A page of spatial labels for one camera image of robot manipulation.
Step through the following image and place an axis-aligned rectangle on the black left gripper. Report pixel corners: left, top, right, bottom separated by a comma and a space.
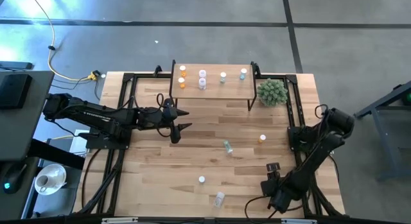
146, 98, 193, 144

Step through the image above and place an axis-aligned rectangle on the green potted succulent plant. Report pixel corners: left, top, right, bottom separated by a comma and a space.
256, 78, 289, 108

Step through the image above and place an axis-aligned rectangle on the white floor box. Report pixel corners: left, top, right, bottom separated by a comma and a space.
69, 129, 92, 158

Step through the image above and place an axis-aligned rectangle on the white cup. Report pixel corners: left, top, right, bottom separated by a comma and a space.
35, 174, 54, 191

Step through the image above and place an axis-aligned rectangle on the grey side desk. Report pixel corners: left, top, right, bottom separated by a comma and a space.
0, 69, 86, 224

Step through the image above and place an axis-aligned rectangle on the grey metal cart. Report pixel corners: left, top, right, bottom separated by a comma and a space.
353, 80, 411, 182

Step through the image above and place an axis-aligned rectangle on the black box device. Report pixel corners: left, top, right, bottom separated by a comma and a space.
0, 73, 33, 110

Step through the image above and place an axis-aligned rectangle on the black flat bar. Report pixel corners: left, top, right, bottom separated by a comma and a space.
0, 60, 34, 71

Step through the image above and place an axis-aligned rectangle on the black computer mouse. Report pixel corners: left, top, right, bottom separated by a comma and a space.
1, 162, 28, 195

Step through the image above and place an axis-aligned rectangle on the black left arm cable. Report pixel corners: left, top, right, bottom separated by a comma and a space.
155, 92, 174, 138

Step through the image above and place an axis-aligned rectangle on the white bar bracket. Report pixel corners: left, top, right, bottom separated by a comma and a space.
281, 218, 317, 224
101, 217, 139, 224

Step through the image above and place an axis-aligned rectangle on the wooden shelf black metal frame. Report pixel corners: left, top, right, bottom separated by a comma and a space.
169, 59, 259, 112

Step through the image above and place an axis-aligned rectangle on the black aluminium table frame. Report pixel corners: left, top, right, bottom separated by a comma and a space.
73, 58, 346, 224

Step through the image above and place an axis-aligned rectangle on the yellow extension cable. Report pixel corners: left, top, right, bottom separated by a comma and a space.
28, 0, 101, 83

